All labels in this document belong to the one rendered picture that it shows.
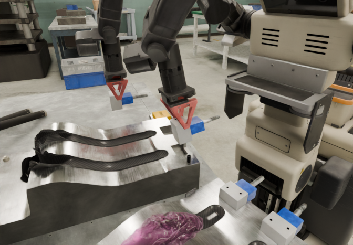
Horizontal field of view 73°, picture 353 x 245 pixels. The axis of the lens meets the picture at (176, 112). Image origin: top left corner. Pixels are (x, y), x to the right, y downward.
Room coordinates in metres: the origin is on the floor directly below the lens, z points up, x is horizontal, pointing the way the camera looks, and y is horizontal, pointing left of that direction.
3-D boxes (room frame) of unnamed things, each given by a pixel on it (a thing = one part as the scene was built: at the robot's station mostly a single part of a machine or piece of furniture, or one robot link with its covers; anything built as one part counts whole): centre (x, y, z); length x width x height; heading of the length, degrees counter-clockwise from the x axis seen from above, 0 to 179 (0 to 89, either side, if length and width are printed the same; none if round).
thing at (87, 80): (3.50, 1.38, 0.11); 0.61 x 0.41 x 0.22; 111
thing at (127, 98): (0.78, 0.17, 0.93); 0.13 x 0.05 x 0.05; 110
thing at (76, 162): (0.50, 0.20, 0.92); 0.35 x 0.16 x 0.09; 111
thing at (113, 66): (0.76, 0.20, 1.06); 0.10 x 0.07 x 0.07; 20
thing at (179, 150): (0.53, -0.01, 0.87); 0.05 x 0.05 x 0.04; 21
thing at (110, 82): (0.75, 0.20, 0.99); 0.07 x 0.07 x 0.09; 20
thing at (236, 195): (0.42, -0.16, 0.86); 0.13 x 0.05 x 0.05; 128
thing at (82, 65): (3.50, 1.38, 0.28); 0.61 x 0.41 x 0.15; 111
